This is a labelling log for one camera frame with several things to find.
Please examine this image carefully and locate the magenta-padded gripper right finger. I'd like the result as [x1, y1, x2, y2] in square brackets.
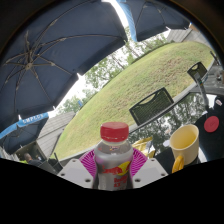
[129, 147, 169, 190]

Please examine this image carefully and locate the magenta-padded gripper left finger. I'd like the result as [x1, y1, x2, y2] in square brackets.
[57, 148, 99, 190]

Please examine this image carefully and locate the red-capped clear drink bottle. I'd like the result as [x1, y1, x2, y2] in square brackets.
[93, 121, 135, 192]

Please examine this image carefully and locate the yellow foil packet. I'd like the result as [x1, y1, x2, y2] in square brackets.
[131, 136, 156, 158]

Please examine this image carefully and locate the person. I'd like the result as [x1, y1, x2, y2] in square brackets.
[22, 152, 43, 167]

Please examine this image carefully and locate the wide black mesh chair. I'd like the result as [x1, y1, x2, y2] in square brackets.
[128, 87, 175, 127]

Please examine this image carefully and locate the navy umbrella with printed trim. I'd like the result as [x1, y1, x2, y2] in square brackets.
[0, 112, 50, 155]

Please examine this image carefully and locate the flat round red coaster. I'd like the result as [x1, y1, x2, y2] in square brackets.
[203, 115, 221, 134]

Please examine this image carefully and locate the narrow black mesh chair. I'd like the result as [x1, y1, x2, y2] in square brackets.
[186, 61, 210, 83]

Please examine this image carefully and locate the large navy patio umbrella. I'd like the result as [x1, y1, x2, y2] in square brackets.
[0, 0, 129, 118]

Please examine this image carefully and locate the navy umbrella with blue edge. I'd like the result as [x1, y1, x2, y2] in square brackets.
[116, 0, 192, 43]

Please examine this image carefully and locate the cream cup with yellow handle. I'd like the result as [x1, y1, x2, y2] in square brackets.
[169, 124, 200, 174]

